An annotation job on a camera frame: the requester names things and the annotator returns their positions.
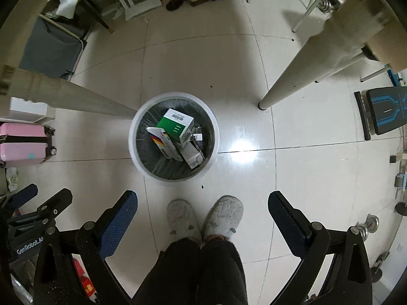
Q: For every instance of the pink suitcase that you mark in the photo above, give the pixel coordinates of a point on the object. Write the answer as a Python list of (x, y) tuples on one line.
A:
[(24, 144)]

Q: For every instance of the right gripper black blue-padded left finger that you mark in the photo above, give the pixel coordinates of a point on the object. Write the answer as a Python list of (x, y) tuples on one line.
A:
[(56, 278)]

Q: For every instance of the person legs dark trousers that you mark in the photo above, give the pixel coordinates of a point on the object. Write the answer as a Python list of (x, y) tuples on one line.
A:
[(186, 273)]

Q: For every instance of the green white cardboard box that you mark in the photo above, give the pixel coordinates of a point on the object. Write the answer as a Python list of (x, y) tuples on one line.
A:
[(178, 126)]

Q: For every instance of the white red box in bin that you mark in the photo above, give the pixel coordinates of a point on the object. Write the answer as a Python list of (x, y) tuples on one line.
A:
[(164, 143)]

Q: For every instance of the grey slipper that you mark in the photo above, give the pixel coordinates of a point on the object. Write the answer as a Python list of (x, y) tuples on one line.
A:
[(182, 222), (224, 218)]

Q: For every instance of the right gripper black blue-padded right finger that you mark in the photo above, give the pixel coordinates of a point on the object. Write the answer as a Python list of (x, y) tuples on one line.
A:
[(348, 280)]

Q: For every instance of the patterned dining table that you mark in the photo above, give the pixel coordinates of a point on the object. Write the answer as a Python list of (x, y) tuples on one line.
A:
[(378, 24)]

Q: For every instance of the white round trash bin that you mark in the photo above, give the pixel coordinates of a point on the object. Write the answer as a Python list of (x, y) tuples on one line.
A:
[(146, 155)]

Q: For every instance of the chrome dumbbell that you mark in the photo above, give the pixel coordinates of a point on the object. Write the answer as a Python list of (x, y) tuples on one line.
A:
[(371, 225)]

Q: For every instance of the grey right slipper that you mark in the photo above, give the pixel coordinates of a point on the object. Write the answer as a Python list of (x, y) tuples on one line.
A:
[(224, 218)]

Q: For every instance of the grey left slipper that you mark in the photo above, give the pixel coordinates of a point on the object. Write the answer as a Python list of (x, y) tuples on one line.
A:
[(182, 222)]

